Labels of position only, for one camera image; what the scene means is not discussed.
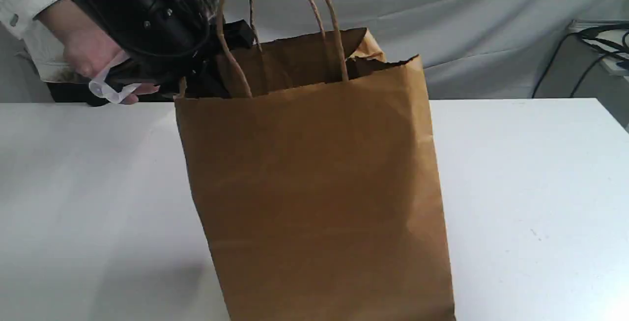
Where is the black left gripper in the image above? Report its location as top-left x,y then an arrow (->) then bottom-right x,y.
106,0 -> 230,98

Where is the clear plastic packet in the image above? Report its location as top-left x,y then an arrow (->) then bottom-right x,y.
88,51 -> 141,104

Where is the brown paper bag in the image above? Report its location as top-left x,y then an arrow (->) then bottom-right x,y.
175,0 -> 456,321

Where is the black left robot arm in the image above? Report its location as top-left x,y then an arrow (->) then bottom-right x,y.
72,0 -> 254,103

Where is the person's right hand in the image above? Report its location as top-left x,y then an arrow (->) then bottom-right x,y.
61,29 -> 160,105

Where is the person in camouflage jacket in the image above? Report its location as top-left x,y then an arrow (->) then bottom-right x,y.
0,0 -> 163,105

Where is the white draped backdrop cloth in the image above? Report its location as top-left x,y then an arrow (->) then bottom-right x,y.
0,0 -> 629,103

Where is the black cable bundle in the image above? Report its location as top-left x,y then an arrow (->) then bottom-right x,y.
532,24 -> 629,98

